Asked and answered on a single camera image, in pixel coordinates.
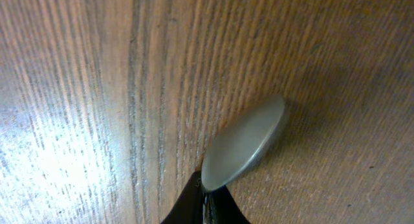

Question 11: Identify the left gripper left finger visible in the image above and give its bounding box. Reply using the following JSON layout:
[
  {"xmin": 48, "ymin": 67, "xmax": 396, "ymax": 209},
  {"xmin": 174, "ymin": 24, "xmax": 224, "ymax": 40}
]
[{"xmin": 161, "ymin": 171, "xmax": 204, "ymax": 224}]

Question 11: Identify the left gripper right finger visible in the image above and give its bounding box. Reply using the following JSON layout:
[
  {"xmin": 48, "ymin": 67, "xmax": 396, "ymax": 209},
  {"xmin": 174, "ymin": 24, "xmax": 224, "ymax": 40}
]
[{"xmin": 205, "ymin": 186, "xmax": 250, "ymax": 224}]

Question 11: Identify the small steel teaspoon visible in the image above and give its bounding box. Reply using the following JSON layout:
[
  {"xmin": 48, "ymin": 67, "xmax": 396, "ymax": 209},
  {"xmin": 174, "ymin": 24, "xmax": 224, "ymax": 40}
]
[{"xmin": 201, "ymin": 95, "xmax": 289, "ymax": 192}]

